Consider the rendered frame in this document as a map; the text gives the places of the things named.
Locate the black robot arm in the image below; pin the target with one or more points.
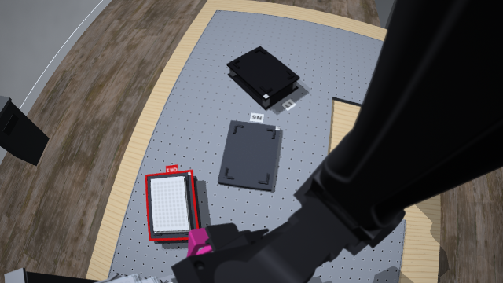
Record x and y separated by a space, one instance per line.
431 120

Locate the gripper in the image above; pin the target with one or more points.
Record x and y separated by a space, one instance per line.
214 237

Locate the white well plate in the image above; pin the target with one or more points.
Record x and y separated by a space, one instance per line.
170 209

